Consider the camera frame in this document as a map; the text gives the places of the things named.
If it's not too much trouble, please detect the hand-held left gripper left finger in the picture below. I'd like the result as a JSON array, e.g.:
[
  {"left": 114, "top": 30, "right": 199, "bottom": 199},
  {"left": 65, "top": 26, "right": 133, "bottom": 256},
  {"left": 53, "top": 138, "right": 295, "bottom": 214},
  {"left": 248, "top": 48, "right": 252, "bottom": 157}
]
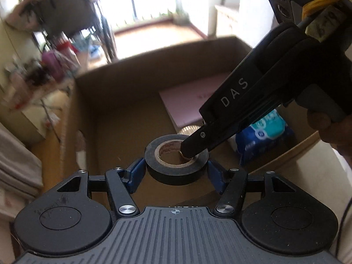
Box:
[{"left": 56, "top": 158, "right": 145, "bottom": 216}]

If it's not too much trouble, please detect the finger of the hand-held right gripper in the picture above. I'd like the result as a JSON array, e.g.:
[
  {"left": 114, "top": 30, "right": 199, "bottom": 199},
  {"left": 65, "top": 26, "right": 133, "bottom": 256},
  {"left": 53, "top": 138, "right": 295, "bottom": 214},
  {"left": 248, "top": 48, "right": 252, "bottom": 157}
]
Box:
[{"left": 180, "top": 121, "right": 237, "bottom": 161}]

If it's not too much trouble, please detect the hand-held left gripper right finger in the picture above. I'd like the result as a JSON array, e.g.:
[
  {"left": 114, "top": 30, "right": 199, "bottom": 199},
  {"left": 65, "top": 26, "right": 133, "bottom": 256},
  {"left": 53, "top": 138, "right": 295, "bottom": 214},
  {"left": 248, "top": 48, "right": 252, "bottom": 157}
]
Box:
[{"left": 207, "top": 160, "right": 296, "bottom": 217}]

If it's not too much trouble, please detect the black jar with gold lid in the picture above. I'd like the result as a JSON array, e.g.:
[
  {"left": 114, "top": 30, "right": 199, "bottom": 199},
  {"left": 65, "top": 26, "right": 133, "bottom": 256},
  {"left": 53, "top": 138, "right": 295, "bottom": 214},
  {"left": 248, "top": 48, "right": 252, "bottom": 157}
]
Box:
[{"left": 178, "top": 125, "right": 202, "bottom": 139}]

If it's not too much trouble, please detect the black tape roll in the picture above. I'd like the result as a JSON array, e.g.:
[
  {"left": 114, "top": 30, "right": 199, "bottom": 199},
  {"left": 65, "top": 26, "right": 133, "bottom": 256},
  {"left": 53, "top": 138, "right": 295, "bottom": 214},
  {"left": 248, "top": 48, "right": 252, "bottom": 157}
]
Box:
[{"left": 145, "top": 134, "right": 209, "bottom": 185}]

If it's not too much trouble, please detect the pink paper sheet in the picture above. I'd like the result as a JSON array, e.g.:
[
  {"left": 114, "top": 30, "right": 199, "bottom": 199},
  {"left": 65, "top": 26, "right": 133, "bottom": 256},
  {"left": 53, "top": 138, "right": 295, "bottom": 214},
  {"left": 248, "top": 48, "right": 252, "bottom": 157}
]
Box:
[{"left": 159, "top": 73, "right": 233, "bottom": 132}]

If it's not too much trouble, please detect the blue white wet wipes pack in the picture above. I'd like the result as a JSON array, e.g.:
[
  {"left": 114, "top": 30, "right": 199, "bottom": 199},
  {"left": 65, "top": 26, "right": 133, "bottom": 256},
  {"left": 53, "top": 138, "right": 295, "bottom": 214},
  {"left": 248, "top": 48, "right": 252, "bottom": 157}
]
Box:
[{"left": 234, "top": 108, "right": 296, "bottom": 167}]

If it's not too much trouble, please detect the brown cardboard box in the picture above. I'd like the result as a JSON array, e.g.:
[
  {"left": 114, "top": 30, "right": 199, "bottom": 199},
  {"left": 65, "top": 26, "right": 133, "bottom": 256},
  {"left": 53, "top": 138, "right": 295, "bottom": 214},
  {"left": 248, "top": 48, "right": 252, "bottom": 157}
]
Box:
[{"left": 62, "top": 36, "right": 329, "bottom": 208}]

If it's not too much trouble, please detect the person's right hand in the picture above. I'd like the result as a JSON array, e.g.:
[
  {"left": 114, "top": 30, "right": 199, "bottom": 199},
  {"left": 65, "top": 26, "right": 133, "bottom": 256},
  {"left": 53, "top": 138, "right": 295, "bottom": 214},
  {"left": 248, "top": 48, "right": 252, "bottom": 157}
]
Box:
[{"left": 307, "top": 109, "right": 352, "bottom": 168}]

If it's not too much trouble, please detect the folding table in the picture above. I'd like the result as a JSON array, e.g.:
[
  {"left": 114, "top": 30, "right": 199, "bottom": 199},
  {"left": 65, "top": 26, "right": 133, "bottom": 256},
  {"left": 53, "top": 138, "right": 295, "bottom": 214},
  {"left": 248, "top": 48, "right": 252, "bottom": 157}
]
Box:
[{"left": 0, "top": 55, "right": 80, "bottom": 143}]

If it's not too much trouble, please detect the magenta bottle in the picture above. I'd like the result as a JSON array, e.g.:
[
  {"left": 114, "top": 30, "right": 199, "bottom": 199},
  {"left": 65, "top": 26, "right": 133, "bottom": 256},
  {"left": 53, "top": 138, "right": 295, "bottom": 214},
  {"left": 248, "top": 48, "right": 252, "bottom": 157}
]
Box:
[{"left": 41, "top": 50, "right": 61, "bottom": 70}]

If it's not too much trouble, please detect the wheelchair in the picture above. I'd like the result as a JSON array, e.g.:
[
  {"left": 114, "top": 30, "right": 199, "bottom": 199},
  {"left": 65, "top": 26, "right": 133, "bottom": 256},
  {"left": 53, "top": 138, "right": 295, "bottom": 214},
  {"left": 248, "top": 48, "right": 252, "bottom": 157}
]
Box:
[{"left": 27, "top": 0, "right": 119, "bottom": 64}]

